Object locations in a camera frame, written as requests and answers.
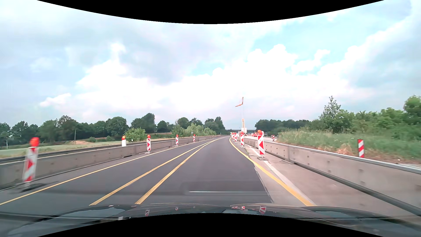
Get road markings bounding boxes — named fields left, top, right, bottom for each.
left=0, top=136, right=317, bottom=207

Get concrete barrier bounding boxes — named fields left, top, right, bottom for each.
left=244, top=136, right=421, bottom=216
left=0, top=135, right=228, bottom=190

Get grey asphalt road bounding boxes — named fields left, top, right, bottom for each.
left=0, top=135, right=421, bottom=218

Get car's own bonnet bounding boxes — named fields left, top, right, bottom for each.
left=0, top=203, right=421, bottom=237

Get metal guard rail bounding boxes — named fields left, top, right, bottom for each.
left=0, top=145, right=127, bottom=164

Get green bush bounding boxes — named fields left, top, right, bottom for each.
left=125, top=127, right=147, bottom=143

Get grass bank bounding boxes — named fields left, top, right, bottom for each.
left=276, top=129, right=421, bottom=162

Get row of trees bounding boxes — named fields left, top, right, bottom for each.
left=0, top=113, right=227, bottom=146
left=255, top=95, right=421, bottom=140

